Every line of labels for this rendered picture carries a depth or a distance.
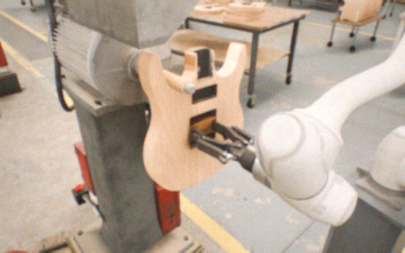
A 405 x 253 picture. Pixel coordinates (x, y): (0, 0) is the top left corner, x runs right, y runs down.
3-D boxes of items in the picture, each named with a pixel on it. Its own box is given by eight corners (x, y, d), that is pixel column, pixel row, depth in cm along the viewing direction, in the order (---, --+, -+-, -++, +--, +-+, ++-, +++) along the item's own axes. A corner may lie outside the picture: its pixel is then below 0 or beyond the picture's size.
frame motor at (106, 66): (54, 79, 108) (34, 3, 95) (122, 63, 123) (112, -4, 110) (106, 122, 82) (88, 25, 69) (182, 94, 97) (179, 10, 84)
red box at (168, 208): (136, 209, 162) (128, 154, 143) (155, 198, 169) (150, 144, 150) (163, 237, 146) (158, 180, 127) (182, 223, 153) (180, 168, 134)
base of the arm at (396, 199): (368, 163, 133) (372, 154, 130) (422, 192, 118) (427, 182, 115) (344, 178, 125) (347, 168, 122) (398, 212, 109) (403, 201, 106)
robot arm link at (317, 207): (300, 162, 71) (287, 138, 61) (366, 197, 61) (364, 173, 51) (275, 200, 69) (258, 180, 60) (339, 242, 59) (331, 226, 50)
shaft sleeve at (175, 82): (150, 71, 83) (141, 74, 81) (150, 60, 81) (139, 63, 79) (193, 91, 71) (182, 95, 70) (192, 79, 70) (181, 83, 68)
